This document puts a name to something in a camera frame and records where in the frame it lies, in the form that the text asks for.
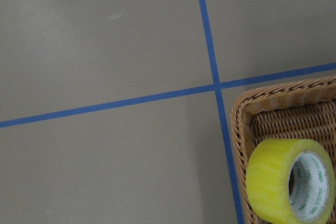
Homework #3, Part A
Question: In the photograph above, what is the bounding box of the brown wicker basket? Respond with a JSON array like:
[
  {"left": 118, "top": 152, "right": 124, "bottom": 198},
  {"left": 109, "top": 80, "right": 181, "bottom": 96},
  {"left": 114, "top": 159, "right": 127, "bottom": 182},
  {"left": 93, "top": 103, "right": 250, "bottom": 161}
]
[{"left": 230, "top": 76, "right": 335, "bottom": 223}]

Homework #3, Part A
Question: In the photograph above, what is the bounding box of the yellow packing tape roll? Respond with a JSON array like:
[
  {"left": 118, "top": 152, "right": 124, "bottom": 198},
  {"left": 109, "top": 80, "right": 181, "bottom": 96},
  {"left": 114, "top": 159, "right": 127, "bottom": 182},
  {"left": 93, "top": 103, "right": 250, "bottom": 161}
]
[{"left": 245, "top": 138, "right": 335, "bottom": 223}]

